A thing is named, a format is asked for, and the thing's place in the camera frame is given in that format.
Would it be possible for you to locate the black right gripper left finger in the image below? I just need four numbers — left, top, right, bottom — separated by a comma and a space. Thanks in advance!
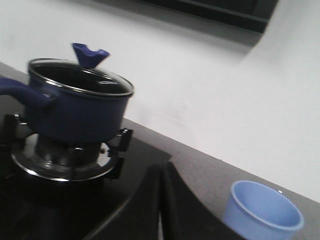
99, 164, 161, 240

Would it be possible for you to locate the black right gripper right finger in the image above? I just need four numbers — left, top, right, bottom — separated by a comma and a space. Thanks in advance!
160, 162, 240, 240

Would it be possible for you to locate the black glass gas cooktop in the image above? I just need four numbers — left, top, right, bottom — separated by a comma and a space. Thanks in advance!
0, 96, 170, 240

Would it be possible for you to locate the black right pan support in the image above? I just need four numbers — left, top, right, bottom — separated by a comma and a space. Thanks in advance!
2, 114, 133, 182

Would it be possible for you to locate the right gas burner head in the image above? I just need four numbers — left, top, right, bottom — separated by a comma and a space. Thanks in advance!
35, 135, 101, 167

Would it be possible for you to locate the black range hood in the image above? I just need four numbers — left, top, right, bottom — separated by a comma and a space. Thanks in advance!
92, 0, 280, 34

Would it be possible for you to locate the glass pot lid blue knob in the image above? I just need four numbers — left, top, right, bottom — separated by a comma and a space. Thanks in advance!
27, 42, 135, 97

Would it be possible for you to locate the light blue plastic cup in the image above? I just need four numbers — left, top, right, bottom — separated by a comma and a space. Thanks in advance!
222, 180, 305, 240

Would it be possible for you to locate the blue saucepan with handle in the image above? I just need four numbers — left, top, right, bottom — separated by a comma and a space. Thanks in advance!
0, 58, 134, 144

